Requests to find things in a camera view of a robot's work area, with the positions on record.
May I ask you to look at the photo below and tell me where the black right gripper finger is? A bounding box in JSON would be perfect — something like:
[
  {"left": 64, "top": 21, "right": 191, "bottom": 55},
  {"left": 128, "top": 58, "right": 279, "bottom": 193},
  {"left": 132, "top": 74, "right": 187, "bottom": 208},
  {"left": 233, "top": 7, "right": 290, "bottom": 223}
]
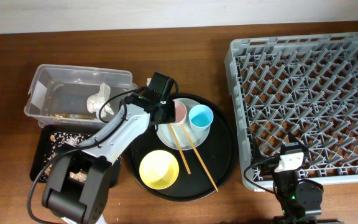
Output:
[
  {"left": 252, "top": 138, "right": 262, "bottom": 162},
  {"left": 288, "top": 131, "right": 309, "bottom": 152}
]

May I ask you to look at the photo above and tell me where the yellow bowl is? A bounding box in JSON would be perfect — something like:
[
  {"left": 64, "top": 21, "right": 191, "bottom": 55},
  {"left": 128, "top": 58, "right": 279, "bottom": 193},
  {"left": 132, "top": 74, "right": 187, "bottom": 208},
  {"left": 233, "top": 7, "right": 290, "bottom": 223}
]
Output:
[{"left": 139, "top": 150, "right": 180, "bottom": 190}]

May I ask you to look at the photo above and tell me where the white tissue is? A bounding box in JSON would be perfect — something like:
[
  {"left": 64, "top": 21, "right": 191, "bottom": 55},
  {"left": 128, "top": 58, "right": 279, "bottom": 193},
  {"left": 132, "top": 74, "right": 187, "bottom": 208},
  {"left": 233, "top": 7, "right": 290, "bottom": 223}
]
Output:
[{"left": 86, "top": 83, "right": 114, "bottom": 118}]

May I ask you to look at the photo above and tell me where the gold snack wrapper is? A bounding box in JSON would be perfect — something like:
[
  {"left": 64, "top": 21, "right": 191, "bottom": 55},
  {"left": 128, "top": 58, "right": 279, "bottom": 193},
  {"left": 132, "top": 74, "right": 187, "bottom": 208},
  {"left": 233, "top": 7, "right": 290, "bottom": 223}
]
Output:
[{"left": 49, "top": 114, "right": 96, "bottom": 120}]

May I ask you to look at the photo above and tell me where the food scraps pile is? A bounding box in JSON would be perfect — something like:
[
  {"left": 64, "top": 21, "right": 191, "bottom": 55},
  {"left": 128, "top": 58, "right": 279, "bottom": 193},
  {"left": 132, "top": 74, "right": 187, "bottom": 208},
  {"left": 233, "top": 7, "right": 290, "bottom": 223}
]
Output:
[{"left": 41, "top": 131, "right": 91, "bottom": 183}]

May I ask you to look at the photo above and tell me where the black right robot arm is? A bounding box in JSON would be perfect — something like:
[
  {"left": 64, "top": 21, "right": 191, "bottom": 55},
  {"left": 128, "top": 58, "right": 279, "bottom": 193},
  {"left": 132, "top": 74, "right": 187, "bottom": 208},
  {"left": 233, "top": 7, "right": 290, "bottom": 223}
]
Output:
[{"left": 250, "top": 133, "right": 324, "bottom": 224}]

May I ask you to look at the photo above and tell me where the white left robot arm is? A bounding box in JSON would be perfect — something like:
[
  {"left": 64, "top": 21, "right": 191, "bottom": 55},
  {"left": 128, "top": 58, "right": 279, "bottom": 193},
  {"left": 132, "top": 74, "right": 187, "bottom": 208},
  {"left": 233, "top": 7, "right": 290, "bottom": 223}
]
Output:
[{"left": 42, "top": 87, "right": 175, "bottom": 223}]

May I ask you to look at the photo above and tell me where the grey dishwasher rack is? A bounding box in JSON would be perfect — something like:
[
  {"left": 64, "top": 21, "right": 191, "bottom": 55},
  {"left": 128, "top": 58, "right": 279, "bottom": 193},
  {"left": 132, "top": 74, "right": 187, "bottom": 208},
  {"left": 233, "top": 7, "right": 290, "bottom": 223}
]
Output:
[{"left": 224, "top": 32, "right": 358, "bottom": 191}]

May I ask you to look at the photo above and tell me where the pink cup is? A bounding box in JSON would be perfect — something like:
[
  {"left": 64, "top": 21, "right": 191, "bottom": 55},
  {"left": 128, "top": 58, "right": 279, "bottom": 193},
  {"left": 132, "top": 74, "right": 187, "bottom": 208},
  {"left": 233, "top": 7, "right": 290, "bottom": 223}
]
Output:
[{"left": 172, "top": 100, "right": 187, "bottom": 126}]

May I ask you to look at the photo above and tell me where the grey plate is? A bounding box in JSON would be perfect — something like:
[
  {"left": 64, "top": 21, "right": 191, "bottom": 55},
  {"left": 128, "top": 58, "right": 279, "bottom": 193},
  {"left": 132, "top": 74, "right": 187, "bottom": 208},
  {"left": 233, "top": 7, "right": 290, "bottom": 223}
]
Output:
[{"left": 157, "top": 98, "right": 210, "bottom": 151}]

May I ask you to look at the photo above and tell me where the left wooden chopstick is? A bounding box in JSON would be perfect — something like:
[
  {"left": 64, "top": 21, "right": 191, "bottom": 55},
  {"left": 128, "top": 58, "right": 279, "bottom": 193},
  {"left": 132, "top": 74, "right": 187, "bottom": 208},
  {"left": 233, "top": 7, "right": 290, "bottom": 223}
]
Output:
[{"left": 169, "top": 124, "right": 191, "bottom": 175}]

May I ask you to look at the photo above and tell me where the wooden chopstick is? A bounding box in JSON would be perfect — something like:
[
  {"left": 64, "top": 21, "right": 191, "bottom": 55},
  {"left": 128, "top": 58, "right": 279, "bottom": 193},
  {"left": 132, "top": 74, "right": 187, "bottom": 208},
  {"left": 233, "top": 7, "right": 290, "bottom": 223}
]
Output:
[
  {"left": 169, "top": 124, "right": 191, "bottom": 175},
  {"left": 181, "top": 124, "right": 219, "bottom": 192}
]

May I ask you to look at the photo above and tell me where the blue cup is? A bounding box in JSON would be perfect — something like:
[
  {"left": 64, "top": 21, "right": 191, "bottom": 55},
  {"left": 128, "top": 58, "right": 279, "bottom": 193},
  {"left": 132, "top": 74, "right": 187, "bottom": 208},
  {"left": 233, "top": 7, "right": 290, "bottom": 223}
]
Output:
[{"left": 189, "top": 105, "right": 214, "bottom": 132}]

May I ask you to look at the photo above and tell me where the right wooden chopstick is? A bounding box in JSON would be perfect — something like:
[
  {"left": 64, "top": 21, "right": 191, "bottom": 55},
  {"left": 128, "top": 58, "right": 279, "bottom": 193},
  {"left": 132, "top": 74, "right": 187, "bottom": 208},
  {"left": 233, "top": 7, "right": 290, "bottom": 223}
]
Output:
[{"left": 181, "top": 124, "right": 219, "bottom": 192}]

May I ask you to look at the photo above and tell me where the round black tray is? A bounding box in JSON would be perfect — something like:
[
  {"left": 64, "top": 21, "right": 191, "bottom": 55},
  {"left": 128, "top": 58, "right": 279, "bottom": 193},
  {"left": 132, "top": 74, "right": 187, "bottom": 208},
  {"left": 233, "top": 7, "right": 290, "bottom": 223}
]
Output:
[{"left": 126, "top": 93, "right": 238, "bottom": 202}]

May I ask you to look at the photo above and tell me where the clear plastic bin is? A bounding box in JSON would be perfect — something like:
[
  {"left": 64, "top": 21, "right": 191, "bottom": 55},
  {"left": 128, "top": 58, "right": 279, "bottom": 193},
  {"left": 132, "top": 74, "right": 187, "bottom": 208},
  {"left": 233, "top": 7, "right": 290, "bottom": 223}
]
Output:
[{"left": 24, "top": 64, "right": 137, "bottom": 129}]

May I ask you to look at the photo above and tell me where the black square tray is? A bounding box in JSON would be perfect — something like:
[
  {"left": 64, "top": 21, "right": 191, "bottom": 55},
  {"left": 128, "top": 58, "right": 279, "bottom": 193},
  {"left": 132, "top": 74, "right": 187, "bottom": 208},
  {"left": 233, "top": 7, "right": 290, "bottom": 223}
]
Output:
[{"left": 29, "top": 124, "right": 121, "bottom": 189}]

